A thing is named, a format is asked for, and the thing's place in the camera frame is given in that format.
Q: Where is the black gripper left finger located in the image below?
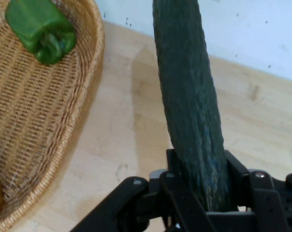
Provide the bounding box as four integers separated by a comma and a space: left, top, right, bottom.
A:
70, 149, 217, 232

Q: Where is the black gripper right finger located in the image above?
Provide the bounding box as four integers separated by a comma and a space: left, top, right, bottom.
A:
224, 149, 292, 232

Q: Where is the dark green cucumber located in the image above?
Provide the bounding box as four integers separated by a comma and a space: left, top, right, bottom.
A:
152, 0, 232, 213

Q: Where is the bamboo cutting board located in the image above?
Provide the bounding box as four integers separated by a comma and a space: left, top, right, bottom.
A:
21, 20, 292, 232

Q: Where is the green bell pepper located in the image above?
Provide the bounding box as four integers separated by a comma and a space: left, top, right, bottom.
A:
4, 0, 77, 66

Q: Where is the oval wicker basket with handles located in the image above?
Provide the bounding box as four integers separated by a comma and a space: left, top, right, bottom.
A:
0, 0, 106, 232

